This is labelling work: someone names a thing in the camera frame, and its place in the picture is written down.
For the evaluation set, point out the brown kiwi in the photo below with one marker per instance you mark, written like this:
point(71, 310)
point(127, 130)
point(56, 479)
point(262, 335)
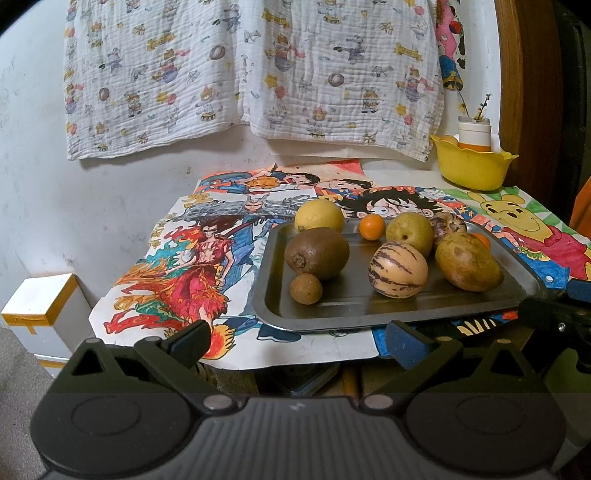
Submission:
point(318, 251)

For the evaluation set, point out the small orange kumquat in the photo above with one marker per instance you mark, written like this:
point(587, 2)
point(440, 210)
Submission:
point(483, 240)
point(371, 227)

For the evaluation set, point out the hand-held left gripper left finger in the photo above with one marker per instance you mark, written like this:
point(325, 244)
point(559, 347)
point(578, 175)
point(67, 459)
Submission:
point(190, 345)

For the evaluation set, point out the warrior and dragon drawing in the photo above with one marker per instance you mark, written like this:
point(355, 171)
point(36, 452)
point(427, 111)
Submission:
point(194, 277)

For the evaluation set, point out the white card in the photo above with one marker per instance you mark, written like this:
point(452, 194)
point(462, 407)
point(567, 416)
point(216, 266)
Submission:
point(496, 142)

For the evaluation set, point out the pale round fruit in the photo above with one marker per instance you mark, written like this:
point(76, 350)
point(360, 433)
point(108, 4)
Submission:
point(448, 140)

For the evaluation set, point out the small striped round fruit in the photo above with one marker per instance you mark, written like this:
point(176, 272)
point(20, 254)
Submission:
point(446, 226)

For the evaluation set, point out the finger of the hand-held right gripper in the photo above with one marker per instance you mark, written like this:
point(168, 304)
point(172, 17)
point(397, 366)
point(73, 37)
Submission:
point(578, 288)

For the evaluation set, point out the white and orange jar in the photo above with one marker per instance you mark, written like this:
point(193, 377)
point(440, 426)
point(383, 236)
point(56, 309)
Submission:
point(474, 134)

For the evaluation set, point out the printed white cloth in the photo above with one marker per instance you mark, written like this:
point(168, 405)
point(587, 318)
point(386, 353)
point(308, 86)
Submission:
point(207, 69)

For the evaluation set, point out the yellow lemon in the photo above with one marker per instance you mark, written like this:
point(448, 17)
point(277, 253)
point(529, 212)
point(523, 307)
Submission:
point(318, 214)

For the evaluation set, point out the wooden door frame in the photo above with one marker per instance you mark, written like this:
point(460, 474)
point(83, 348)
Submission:
point(510, 69)

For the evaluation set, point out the brown-green mango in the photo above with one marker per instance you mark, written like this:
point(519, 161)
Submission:
point(466, 263)

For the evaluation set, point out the white box with yellow tape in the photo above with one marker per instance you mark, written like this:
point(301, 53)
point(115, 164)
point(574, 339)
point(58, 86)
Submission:
point(39, 304)

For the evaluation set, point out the yellow pear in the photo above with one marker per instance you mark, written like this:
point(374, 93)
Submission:
point(408, 230)

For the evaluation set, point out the striped pepino melon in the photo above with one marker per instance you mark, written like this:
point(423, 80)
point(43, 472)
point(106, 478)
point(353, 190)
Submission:
point(397, 270)

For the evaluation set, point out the small brown longan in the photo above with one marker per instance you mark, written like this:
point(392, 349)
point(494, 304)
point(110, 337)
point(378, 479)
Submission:
point(305, 289)

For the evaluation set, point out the yellow plastic bowl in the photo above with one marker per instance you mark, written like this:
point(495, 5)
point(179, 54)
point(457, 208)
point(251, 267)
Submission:
point(471, 170)

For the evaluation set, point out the colourful wall poster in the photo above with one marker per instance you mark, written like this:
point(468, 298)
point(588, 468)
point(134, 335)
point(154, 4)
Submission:
point(449, 69)

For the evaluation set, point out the metal baking tray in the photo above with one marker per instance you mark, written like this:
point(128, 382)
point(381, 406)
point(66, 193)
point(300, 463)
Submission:
point(351, 300)

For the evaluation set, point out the orange cloth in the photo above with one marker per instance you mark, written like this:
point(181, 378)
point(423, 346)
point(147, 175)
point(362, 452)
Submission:
point(581, 207)

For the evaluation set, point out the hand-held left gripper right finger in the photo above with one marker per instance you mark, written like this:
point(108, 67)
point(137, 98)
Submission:
point(406, 347)

